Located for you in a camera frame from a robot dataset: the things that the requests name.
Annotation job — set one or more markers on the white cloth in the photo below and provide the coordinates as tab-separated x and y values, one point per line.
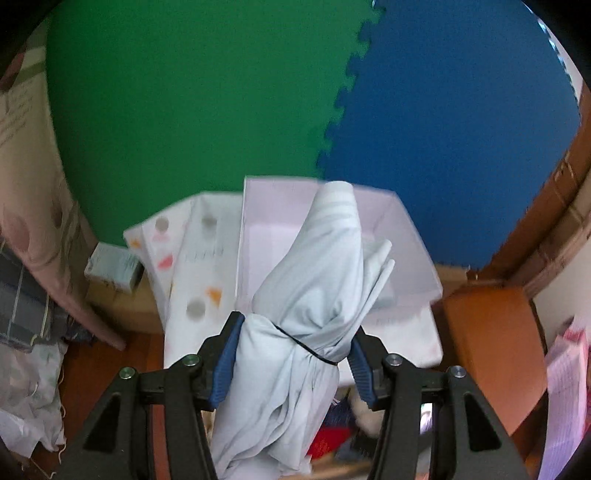
27	392

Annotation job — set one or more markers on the small white green box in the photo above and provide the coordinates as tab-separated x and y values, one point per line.
113	267

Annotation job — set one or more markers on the wooden drawer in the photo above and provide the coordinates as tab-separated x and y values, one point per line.
341	470

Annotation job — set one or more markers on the light grey underwear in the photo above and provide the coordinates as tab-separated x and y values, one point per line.
300	277

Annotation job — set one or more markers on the navy floral underwear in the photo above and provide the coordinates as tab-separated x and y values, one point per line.
337	413

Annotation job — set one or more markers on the black elastic band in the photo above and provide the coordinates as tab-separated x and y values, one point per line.
308	350

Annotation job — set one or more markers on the pink paper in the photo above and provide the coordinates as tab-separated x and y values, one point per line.
568	392

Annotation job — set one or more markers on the white printed sheet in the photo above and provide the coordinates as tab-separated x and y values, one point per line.
194	258

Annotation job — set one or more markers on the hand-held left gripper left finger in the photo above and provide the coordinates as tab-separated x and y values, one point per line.
226	362

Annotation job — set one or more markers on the red sock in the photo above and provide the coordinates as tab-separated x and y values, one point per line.
325	443

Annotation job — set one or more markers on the cream cloth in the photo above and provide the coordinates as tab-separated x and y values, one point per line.
364	417

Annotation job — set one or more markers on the tan cardboard box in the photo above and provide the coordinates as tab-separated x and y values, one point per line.
134	309

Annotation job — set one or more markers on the blue foam mat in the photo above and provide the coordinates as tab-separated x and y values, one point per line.
461	138

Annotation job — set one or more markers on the green foam mat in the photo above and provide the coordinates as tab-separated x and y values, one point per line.
184	92

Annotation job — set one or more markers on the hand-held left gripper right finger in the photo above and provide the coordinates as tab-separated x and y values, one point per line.
362	369

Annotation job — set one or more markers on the pink printed cloth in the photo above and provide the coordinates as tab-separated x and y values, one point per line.
27	207

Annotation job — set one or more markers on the plaid cloth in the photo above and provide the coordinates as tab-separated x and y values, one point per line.
23	300

